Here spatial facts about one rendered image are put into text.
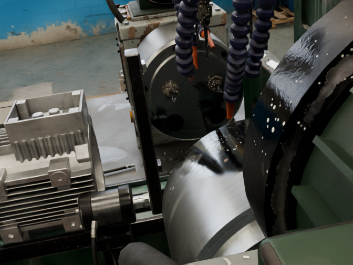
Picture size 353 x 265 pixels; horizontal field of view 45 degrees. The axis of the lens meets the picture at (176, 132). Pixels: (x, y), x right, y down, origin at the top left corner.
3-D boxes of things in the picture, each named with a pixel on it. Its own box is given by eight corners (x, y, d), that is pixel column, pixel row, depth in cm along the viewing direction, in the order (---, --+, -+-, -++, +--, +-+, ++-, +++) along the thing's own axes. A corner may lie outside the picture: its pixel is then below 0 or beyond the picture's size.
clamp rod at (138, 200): (153, 200, 68) (151, 190, 67) (154, 208, 66) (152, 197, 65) (102, 210, 67) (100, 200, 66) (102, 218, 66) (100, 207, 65)
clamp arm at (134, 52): (166, 201, 69) (142, 46, 58) (169, 212, 66) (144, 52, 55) (144, 205, 69) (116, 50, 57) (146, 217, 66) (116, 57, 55)
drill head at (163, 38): (216, 85, 133) (209, 3, 122) (253, 138, 101) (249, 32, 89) (135, 99, 131) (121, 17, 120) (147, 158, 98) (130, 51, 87)
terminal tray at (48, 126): (91, 124, 80) (83, 88, 77) (90, 151, 71) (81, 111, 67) (26, 135, 79) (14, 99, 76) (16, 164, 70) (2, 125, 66)
